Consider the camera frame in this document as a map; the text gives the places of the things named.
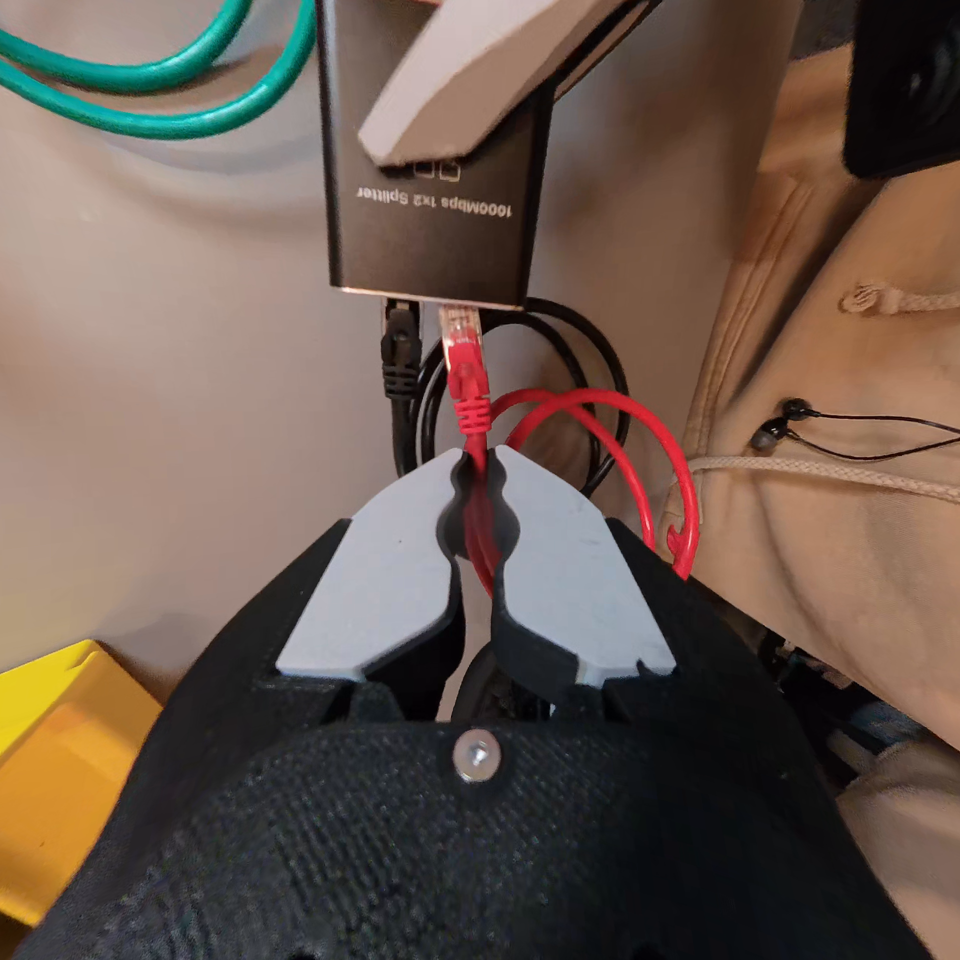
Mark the black ethernet splitter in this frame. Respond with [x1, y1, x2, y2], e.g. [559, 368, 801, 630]
[315, 0, 557, 313]

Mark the green ethernet cable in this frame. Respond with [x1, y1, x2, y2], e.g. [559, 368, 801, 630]
[0, 0, 321, 142]

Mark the black ethernet cable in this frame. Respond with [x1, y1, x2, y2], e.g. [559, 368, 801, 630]
[381, 296, 632, 501]

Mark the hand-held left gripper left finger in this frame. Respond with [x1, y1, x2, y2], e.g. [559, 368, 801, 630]
[276, 446, 468, 715]

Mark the thin black earphone cord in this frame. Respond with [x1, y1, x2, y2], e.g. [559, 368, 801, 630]
[750, 397, 960, 463]

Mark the yellow plastic bin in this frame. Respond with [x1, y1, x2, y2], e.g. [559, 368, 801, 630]
[0, 639, 165, 931]

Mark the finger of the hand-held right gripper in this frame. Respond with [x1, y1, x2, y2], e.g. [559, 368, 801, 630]
[357, 0, 663, 169]

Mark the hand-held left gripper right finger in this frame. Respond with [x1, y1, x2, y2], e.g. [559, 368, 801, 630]
[489, 444, 678, 704]

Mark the red ethernet cable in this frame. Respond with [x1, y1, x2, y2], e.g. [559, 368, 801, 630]
[437, 303, 703, 603]

